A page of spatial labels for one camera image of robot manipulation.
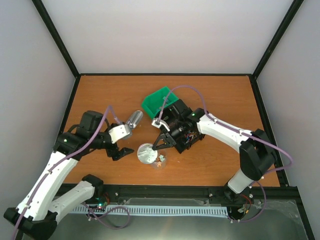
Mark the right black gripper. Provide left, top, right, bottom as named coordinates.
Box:
left=152, top=119, right=188, bottom=151

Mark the silver jar lid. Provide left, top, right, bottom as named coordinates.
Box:
left=137, top=143, right=158, bottom=164

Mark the clear plastic jar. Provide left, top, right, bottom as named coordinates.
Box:
left=150, top=149, right=167, bottom=170

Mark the black popsicle candy bin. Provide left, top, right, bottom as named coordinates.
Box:
left=155, top=99, right=194, bottom=130

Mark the metal scoop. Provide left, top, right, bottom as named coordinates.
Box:
left=126, top=110, right=144, bottom=131

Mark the green candy bin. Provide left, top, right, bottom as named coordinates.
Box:
left=141, top=86, right=179, bottom=119

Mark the black lollipop candy bin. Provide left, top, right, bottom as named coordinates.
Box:
left=174, top=130, right=205, bottom=154

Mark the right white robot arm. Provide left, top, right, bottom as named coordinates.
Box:
left=151, top=107, right=276, bottom=203

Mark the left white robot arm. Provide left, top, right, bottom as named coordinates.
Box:
left=3, top=106, right=137, bottom=240

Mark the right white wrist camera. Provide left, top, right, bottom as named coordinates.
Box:
left=151, top=118, right=170, bottom=132

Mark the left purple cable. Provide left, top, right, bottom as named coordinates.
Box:
left=11, top=104, right=131, bottom=240

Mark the purple cable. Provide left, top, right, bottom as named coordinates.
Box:
left=157, top=85, right=294, bottom=224
left=11, top=104, right=131, bottom=240

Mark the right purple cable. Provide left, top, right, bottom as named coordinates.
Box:
left=157, top=85, right=294, bottom=224

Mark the light blue cable duct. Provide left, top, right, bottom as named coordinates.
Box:
left=70, top=204, right=228, bottom=218

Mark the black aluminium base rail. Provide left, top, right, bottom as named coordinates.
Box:
left=32, top=183, right=300, bottom=204

